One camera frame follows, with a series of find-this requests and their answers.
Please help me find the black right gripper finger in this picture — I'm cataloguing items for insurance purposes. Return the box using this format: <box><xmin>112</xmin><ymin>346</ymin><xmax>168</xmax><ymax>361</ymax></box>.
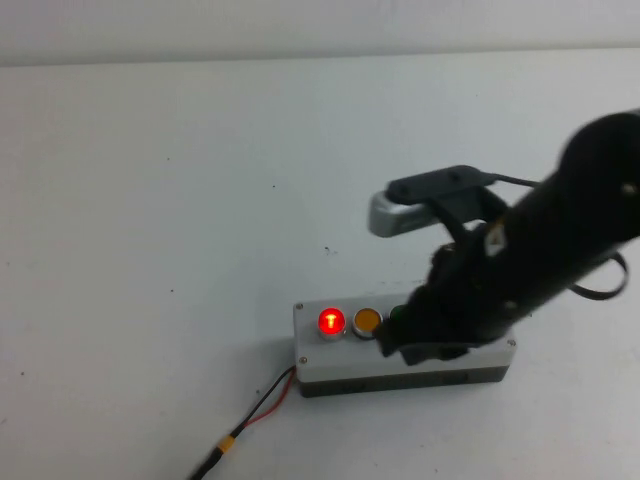
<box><xmin>399</xmin><ymin>339</ymin><xmax>474</xmax><ymax>368</ymax></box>
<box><xmin>377</xmin><ymin>319</ymin><xmax>417</xmax><ymax>359</ymax></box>

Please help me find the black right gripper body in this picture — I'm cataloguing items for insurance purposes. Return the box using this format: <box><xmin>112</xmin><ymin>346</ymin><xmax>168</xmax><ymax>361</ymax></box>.
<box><xmin>402</xmin><ymin>222</ymin><xmax>521</xmax><ymax>354</ymax></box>

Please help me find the grey push button control box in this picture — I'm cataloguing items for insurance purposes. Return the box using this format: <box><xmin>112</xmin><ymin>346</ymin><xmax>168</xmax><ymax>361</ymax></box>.
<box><xmin>293</xmin><ymin>293</ymin><xmax>518</xmax><ymax>400</ymax></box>

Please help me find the yellow push button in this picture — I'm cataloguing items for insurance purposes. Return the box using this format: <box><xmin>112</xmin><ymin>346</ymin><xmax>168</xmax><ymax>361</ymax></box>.
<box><xmin>350</xmin><ymin>307</ymin><xmax>384</xmax><ymax>341</ymax></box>

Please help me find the red indicator lamp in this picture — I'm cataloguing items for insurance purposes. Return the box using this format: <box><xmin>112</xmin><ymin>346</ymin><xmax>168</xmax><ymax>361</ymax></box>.
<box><xmin>316</xmin><ymin>306</ymin><xmax>347</xmax><ymax>344</ymax></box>

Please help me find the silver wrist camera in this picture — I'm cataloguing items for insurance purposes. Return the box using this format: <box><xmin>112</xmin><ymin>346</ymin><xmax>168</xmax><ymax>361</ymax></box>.
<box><xmin>368</xmin><ymin>192</ymin><xmax>454</xmax><ymax>239</ymax></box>

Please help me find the dark grey camera mount bracket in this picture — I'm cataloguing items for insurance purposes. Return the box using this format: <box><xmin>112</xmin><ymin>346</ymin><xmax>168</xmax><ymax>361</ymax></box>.
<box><xmin>388</xmin><ymin>164</ymin><xmax>507</xmax><ymax>244</ymax></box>

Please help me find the black wire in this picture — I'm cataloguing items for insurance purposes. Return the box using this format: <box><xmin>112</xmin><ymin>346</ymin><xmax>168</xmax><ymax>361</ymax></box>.
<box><xmin>233</xmin><ymin>367</ymin><xmax>296</xmax><ymax>431</ymax></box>

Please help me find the black power cable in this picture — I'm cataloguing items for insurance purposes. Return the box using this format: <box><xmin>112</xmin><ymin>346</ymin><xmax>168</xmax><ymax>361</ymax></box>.
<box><xmin>185</xmin><ymin>446</ymin><xmax>222</xmax><ymax>480</ymax></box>

